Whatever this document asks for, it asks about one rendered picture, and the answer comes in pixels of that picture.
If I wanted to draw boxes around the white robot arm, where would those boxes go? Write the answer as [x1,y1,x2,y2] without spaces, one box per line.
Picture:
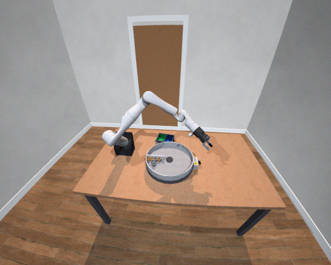
[102,91,195,147]

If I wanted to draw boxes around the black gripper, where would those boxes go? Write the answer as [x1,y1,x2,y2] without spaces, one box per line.
[188,123,213,150]

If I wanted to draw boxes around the green and blue divided bin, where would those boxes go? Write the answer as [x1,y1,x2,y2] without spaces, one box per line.
[155,133,175,144]

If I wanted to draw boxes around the grey round turntable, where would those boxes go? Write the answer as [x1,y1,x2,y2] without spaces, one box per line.
[146,142,201,184]

